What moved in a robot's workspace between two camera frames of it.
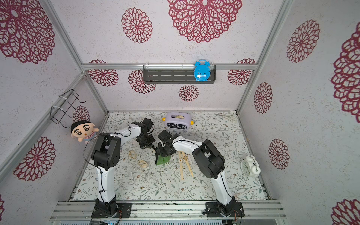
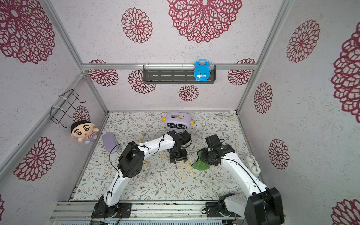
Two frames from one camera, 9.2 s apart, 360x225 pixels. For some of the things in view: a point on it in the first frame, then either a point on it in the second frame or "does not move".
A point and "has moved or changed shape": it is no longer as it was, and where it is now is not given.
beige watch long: x=180 y=161 does not move
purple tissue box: x=177 y=121 does not move
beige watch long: x=185 y=158 does not move
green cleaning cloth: x=162 y=161 has moved or changed shape
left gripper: x=143 y=146 → x=173 y=159
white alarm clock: x=250 y=167 does not move
